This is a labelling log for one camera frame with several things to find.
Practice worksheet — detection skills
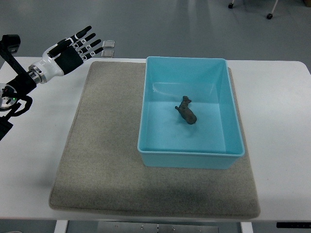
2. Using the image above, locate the black white robotic left hand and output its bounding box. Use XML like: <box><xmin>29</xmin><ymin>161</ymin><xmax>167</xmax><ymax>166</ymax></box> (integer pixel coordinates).
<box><xmin>28</xmin><ymin>26</ymin><xmax>104</xmax><ymax>84</ymax></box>

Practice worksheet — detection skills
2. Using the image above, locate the brown hippo toy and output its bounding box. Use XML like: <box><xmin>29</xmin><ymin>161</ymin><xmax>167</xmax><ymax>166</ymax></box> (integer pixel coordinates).
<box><xmin>174</xmin><ymin>96</ymin><xmax>197</xmax><ymax>125</ymax></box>

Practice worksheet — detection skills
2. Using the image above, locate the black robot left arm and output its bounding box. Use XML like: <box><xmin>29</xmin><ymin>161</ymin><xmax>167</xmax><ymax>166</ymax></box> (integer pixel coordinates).
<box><xmin>0</xmin><ymin>34</ymin><xmax>36</xmax><ymax>139</ymax></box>

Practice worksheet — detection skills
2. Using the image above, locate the blue plastic box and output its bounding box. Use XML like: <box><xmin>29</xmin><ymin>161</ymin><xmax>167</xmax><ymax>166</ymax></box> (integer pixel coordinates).
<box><xmin>138</xmin><ymin>56</ymin><xmax>245</xmax><ymax>169</ymax></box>

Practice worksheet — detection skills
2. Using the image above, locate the lower metal floor plate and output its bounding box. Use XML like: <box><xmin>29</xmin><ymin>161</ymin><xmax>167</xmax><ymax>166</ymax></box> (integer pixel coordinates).
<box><xmin>101</xmin><ymin>50</ymin><xmax>114</xmax><ymax>58</ymax></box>

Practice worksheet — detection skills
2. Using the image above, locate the grey felt mat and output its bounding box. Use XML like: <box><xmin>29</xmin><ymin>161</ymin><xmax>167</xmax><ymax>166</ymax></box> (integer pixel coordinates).
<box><xmin>49</xmin><ymin>62</ymin><xmax>260</xmax><ymax>219</ymax></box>

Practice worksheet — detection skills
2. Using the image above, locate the black table control panel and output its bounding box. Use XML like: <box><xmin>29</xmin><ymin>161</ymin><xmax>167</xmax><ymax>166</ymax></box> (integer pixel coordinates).
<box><xmin>276</xmin><ymin>222</ymin><xmax>311</xmax><ymax>229</ymax></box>

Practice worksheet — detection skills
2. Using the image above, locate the metal table base plate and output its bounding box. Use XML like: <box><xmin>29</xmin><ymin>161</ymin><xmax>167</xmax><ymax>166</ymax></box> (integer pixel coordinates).
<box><xmin>97</xmin><ymin>221</ymin><xmax>219</xmax><ymax>233</ymax></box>

